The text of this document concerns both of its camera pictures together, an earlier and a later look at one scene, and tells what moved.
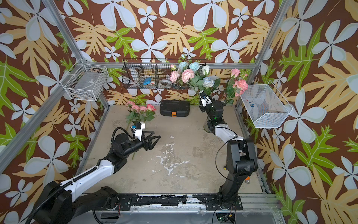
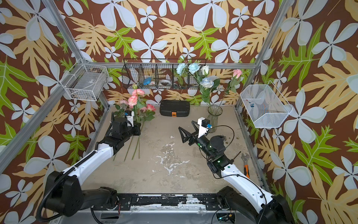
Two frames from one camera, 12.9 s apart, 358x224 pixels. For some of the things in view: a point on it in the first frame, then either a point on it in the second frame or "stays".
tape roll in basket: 165,82 stays
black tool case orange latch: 175,108 stays
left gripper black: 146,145 to 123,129
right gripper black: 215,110 to 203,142
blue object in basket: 147,81 stays
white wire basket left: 86,82 stays
